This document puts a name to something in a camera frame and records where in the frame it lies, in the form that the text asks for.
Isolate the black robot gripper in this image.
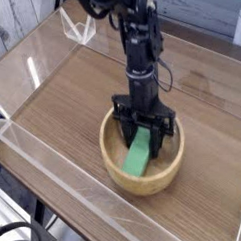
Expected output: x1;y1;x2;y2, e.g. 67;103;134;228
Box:
111;69;175;159

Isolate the green rectangular block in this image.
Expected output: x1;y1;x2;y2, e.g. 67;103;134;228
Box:
122;126;151;178

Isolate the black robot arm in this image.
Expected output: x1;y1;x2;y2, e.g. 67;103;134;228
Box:
78;0;175;158

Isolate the brown wooden bowl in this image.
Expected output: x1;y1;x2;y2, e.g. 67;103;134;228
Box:
99;109;186;197

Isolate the clear acrylic tray wall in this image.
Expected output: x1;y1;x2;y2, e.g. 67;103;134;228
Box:
0;14;241;241

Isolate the black cable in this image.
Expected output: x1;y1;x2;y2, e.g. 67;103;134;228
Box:
0;219;45;241

